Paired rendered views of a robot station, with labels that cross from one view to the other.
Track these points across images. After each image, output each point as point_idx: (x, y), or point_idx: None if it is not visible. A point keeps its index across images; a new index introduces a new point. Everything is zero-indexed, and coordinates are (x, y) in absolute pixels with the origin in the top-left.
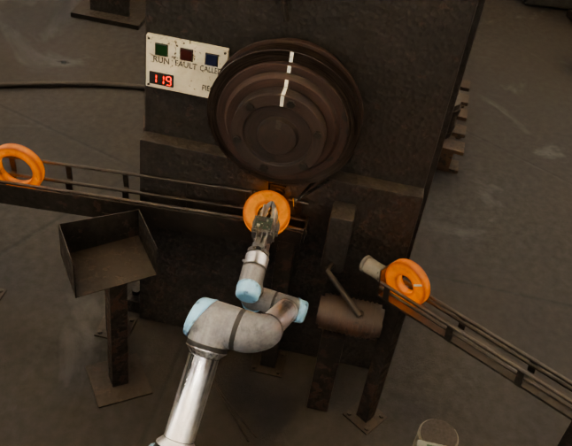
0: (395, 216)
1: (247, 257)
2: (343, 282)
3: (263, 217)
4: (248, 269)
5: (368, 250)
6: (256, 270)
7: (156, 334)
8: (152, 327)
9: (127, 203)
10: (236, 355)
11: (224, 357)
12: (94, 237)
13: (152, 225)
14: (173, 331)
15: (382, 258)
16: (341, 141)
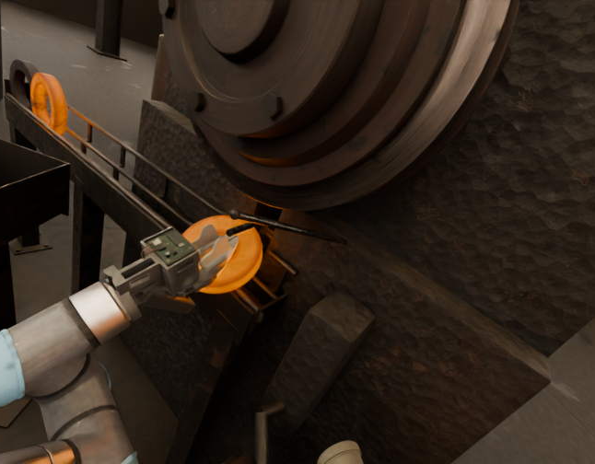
0: (450, 384)
1: (79, 291)
2: (302, 437)
3: (180, 237)
4: (42, 314)
5: (364, 417)
6: (52, 327)
7: (106, 355)
8: (112, 346)
9: (90, 169)
10: (153, 435)
11: (138, 428)
12: None
13: (105, 211)
14: (125, 363)
15: (383, 448)
16: (410, 82)
